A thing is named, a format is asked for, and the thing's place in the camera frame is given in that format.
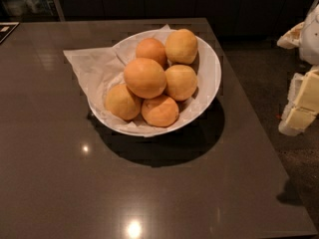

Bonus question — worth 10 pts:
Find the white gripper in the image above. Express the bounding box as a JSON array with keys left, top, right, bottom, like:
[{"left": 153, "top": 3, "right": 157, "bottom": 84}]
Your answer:
[{"left": 277, "top": 5, "right": 319, "bottom": 136}]

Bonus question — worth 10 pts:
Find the white ceramic bowl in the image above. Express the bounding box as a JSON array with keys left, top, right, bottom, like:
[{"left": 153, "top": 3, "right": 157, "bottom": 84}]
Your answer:
[{"left": 87, "top": 28, "right": 222, "bottom": 138}]

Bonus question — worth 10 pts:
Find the middle right orange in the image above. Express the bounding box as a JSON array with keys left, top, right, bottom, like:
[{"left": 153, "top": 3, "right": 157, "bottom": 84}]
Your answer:
[{"left": 165, "top": 65, "right": 197, "bottom": 101}]

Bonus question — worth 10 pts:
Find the orange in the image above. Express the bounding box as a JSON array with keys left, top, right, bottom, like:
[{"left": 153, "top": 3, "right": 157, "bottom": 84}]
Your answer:
[
  {"left": 104, "top": 84, "right": 142, "bottom": 120},
  {"left": 136, "top": 38, "right": 167, "bottom": 67},
  {"left": 164, "top": 29, "right": 198, "bottom": 65},
  {"left": 124, "top": 58, "right": 166, "bottom": 99},
  {"left": 165, "top": 65, "right": 197, "bottom": 101},
  {"left": 141, "top": 95, "right": 179, "bottom": 127}
]

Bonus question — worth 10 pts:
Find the back right orange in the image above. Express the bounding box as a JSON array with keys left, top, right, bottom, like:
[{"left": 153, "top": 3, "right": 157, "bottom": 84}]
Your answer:
[{"left": 164, "top": 29, "right": 198, "bottom": 65}]

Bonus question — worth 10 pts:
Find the front centre orange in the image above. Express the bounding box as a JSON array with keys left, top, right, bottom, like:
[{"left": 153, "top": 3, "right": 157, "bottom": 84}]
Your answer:
[{"left": 141, "top": 95, "right": 179, "bottom": 127}]

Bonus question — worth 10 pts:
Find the back left orange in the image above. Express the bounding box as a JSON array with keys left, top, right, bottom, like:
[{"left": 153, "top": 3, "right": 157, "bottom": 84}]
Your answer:
[{"left": 136, "top": 38, "right": 167, "bottom": 67}]

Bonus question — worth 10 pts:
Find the top centre orange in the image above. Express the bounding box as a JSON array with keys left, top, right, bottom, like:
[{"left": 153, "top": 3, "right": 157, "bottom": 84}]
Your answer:
[{"left": 124, "top": 58, "right": 166, "bottom": 99}]

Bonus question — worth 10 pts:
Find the front left orange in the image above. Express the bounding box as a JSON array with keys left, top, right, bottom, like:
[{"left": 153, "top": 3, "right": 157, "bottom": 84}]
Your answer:
[{"left": 104, "top": 84, "right": 142, "bottom": 120}]

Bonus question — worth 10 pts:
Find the white paper liner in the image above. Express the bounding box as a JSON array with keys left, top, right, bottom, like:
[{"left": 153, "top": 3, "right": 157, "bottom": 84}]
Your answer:
[{"left": 63, "top": 24, "right": 213, "bottom": 138}]

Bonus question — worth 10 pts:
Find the black framed item on table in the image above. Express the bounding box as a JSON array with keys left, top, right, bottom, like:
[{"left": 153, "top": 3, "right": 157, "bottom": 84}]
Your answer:
[{"left": 0, "top": 22, "right": 19, "bottom": 44}]

